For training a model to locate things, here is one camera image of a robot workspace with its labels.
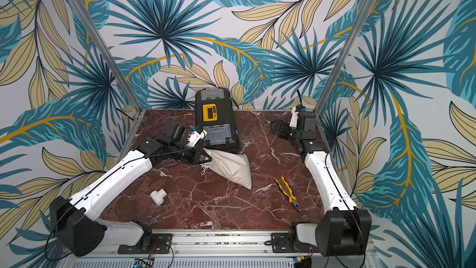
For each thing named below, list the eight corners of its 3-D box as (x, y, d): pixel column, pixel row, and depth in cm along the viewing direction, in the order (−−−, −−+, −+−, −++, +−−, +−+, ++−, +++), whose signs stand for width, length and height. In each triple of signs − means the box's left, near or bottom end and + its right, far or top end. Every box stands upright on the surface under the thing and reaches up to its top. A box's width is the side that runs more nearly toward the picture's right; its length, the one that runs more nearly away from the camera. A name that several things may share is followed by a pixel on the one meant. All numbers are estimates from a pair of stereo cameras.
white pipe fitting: (149, 204, 85) (147, 202, 82) (153, 191, 89) (151, 188, 86) (163, 205, 85) (161, 203, 82) (167, 191, 89) (165, 188, 86)
